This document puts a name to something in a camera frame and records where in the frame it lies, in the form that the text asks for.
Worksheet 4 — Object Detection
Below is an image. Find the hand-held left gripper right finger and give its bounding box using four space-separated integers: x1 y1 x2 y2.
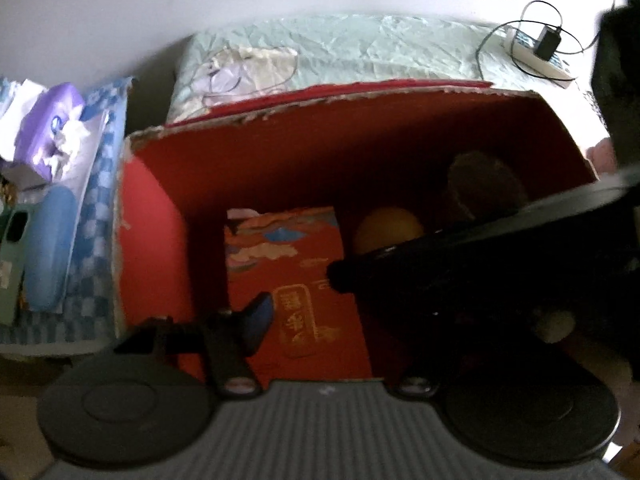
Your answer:
389 375 442 400

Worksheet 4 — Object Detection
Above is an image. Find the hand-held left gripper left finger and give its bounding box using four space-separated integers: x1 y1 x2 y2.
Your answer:
115 292 275 401

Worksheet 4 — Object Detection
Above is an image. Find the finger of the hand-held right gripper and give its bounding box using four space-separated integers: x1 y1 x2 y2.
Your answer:
327 217 501 306

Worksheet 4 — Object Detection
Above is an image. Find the brown round fruit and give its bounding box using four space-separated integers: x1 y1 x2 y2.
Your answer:
445 152 528 221

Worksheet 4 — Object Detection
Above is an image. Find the red cardboard box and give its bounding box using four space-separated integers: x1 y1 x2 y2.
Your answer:
112 80 601 386

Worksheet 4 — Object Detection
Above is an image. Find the red printed packet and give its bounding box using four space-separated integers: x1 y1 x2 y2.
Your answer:
225 205 376 381

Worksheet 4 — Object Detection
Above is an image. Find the orange fruit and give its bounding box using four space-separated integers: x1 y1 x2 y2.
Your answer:
352 206 426 256

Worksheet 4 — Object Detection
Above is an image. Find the blue checkered cloth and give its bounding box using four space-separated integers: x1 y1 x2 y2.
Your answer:
0 77 133 346

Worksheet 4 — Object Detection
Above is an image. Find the dark blurred object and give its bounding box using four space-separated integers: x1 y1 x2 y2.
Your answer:
592 5 640 161

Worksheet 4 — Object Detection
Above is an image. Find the black charger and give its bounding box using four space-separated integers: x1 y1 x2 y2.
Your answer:
532 25 561 61

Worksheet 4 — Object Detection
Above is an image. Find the blue glasses case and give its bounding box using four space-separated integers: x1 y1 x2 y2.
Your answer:
22 185 78 313

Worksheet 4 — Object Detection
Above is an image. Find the white power strip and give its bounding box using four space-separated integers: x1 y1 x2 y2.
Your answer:
502 25 576 86

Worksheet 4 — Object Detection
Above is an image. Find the purple tissue pack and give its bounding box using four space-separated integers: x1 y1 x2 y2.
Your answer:
15 84 93 181

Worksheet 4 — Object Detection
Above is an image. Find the black charger cable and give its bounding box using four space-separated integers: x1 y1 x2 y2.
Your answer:
475 0 601 81

